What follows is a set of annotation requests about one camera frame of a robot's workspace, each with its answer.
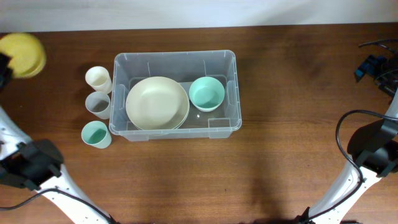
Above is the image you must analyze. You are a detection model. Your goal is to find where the yellow bowl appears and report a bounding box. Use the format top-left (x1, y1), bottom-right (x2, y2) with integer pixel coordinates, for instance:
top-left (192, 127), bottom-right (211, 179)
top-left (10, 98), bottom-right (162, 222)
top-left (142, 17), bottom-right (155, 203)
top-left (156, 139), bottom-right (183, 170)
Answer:
top-left (1, 33), bottom-right (46, 79)

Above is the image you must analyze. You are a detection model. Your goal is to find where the cream cup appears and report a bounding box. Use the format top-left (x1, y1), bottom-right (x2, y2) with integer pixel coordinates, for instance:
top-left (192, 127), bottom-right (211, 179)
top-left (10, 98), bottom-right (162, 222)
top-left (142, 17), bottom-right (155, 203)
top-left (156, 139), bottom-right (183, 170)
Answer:
top-left (85, 66), bottom-right (113, 94)

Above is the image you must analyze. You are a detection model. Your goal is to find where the translucent grey cup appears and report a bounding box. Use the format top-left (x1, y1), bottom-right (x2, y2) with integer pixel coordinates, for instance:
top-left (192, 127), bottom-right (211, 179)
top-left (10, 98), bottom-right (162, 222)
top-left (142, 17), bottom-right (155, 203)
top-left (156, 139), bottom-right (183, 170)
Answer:
top-left (85, 91), bottom-right (111, 119)

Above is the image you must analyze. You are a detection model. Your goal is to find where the mint green cup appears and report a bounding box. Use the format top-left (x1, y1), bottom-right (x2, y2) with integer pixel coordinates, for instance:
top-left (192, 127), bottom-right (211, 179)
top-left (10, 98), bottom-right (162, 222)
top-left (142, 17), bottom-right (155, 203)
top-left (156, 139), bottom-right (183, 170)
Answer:
top-left (81, 121), bottom-right (112, 149)

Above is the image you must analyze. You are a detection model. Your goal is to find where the beige bowl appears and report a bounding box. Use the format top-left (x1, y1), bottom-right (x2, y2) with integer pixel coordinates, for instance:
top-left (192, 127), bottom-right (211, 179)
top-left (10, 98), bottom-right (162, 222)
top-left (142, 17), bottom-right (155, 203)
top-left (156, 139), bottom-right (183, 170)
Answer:
top-left (126, 77), bottom-right (190, 130)

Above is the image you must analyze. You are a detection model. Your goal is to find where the mint green bowl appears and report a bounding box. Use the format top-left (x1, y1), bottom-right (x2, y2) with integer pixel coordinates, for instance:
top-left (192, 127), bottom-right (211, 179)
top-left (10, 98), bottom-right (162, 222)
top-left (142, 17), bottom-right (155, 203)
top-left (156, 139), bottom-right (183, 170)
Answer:
top-left (188, 77), bottom-right (225, 108)

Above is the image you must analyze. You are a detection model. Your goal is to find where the white bowl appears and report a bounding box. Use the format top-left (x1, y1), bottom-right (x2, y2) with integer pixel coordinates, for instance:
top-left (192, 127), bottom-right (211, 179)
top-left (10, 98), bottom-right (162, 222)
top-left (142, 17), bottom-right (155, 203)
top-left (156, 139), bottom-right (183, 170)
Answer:
top-left (194, 105), bottom-right (220, 112)

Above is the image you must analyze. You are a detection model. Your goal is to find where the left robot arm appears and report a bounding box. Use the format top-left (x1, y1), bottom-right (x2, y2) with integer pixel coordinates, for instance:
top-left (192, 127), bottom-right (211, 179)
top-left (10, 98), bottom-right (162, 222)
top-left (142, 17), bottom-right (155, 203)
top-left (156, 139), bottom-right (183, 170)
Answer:
top-left (1, 110), bottom-right (116, 224)

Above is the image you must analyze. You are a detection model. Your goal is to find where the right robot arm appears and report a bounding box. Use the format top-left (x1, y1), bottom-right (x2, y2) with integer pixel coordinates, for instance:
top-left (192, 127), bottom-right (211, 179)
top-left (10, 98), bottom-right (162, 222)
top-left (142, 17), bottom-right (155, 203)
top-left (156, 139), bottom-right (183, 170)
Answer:
top-left (297, 55), bottom-right (397, 223)

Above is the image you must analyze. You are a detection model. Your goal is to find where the clear plastic storage bin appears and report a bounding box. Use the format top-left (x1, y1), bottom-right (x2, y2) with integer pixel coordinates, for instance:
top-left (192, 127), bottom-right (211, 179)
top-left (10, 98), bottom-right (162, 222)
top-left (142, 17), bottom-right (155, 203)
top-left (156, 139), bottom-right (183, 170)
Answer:
top-left (109, 50), bottom-right (243, 141)

